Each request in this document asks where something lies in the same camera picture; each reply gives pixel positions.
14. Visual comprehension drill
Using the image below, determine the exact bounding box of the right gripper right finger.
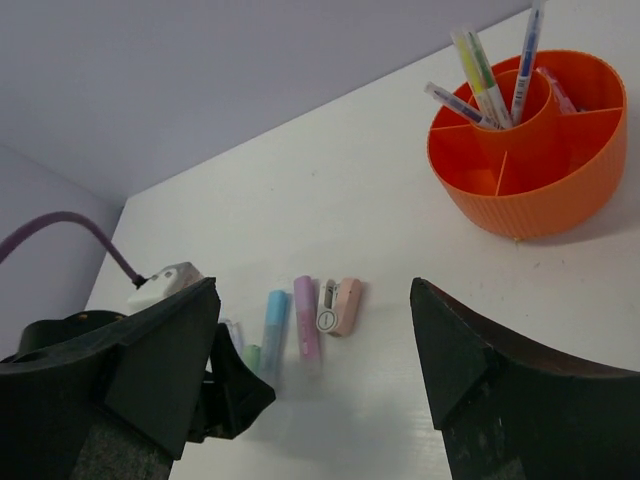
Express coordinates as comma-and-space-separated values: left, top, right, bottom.
410, 278, 639, 479

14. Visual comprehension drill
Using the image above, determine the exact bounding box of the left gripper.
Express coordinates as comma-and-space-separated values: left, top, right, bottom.
187, 324, 276, 443

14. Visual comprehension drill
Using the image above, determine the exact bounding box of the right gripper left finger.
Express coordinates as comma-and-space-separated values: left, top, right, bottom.
1, 278, 220, 479

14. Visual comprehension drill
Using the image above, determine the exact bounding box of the small green highlighter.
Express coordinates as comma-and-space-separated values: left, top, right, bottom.
242, 344, 261, 376

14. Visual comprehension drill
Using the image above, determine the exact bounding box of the light blue highlighter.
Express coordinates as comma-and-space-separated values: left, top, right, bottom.
259, 290, 290, 388

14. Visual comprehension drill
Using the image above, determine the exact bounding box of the grey pink pen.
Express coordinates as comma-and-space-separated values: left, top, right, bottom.
424, 82, 501, 130

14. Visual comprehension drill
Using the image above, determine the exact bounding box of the yellow gel pen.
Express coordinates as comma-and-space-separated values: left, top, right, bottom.
450, 29, 501, 127

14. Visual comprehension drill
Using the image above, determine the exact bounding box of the small blue highlighter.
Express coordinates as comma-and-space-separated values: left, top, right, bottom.
536, 67, 579, 114

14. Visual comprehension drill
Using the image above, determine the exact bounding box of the pink purple highlighter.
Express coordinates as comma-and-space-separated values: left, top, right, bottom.
293, 275, 322, 377

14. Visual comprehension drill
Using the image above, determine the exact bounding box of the orange round divided container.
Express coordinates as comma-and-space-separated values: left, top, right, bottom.
426, 50, 627, 240

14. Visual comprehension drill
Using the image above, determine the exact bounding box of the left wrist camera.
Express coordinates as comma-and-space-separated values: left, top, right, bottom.
127, 262, 204, 313

